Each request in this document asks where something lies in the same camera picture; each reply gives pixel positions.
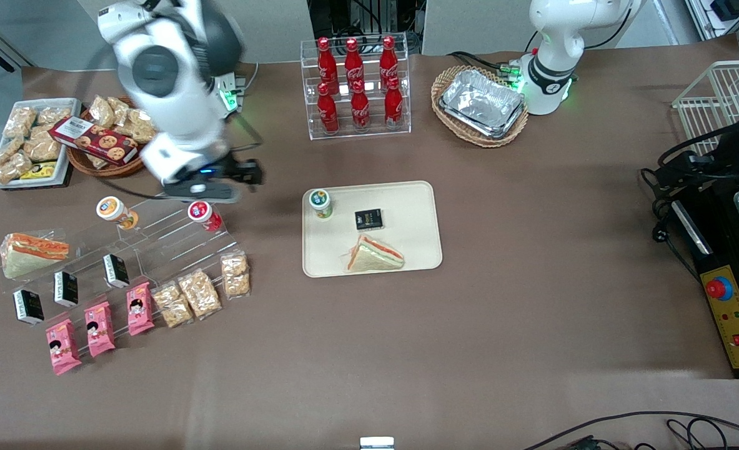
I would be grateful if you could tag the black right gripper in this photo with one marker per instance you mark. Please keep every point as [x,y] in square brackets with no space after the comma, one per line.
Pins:
[242,170]

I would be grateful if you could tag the green gum bottle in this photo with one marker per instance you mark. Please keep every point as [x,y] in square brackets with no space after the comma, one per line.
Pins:
[321,203]

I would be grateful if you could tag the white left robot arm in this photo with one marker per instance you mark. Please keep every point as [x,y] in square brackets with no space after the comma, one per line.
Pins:
[556,37]

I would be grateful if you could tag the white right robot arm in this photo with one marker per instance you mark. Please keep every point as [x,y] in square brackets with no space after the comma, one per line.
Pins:
[169,94]

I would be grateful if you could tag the red gum bottle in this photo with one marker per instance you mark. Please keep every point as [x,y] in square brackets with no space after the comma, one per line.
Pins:
[204,215]

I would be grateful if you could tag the clear acrylic stepped gum stand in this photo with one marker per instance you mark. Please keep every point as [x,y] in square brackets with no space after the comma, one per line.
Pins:
[175,240]

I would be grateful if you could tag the orange gum bottle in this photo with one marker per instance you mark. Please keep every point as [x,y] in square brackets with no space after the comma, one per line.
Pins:
[115,212]

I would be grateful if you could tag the beige plastic tray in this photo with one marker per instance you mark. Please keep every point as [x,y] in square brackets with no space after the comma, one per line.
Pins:
[406,212]

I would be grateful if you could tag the white rectangular snack tray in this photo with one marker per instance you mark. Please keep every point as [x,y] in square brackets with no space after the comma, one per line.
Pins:
[69,134]

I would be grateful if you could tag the aluminium foil tray stack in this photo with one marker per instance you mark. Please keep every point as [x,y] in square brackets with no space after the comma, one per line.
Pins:
[481,103]

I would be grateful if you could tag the red cola bottle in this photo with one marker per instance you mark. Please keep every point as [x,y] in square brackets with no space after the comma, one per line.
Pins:
[388,59]
[353,62]
[328,112]
[393,106]
[327,65]
[360,109]

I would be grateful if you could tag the clear acrylic bottle rack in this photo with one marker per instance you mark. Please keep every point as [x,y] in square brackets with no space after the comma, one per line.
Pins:
[310,94]

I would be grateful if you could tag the clear peanut brittle pack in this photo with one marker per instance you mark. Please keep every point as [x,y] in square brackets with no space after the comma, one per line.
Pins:
[200,294]
[235,274]
[172,305]

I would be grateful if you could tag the clear puffed snack pack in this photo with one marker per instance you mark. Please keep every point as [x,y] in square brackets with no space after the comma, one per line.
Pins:
[54,115]
[139,128]
[5,150]
[10,170]
[102,111]
[19,122]
[41,147]
[120,109]

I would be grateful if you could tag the small black snack box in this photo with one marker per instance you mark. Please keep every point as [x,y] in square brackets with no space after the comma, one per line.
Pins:
[368,219]

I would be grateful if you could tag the brown wicker snack basket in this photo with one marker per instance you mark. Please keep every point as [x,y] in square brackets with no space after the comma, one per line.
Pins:
[119,167]

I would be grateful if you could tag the wrapped triangle sandwich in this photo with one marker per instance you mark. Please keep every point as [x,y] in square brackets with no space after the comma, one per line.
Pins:
[374,256]
[29,253]

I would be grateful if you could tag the red cookie box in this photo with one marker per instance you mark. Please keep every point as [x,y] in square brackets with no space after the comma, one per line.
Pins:
[94,140]

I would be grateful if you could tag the black and white carton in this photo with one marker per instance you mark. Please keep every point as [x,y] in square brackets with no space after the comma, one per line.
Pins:
[29,307]
[66,288]
[116,270]

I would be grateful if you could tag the pink snack packet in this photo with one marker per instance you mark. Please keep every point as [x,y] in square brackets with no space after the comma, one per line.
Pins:
[139,309]
[99,329]
[63,347]

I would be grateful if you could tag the clear acrylic stepped snack stand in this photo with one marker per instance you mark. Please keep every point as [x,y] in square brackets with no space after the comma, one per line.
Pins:
[88,294]

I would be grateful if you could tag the light wicker basket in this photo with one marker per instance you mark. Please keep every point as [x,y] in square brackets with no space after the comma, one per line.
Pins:
[447,119]

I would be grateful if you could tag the yellow snack packet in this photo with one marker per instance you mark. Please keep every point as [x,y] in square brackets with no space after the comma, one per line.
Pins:
[39,170]

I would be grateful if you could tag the black machine base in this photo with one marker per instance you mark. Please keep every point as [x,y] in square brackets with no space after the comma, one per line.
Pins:
[719,244]

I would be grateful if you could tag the red emergency stop button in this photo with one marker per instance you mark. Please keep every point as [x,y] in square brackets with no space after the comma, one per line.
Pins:
[718,289]

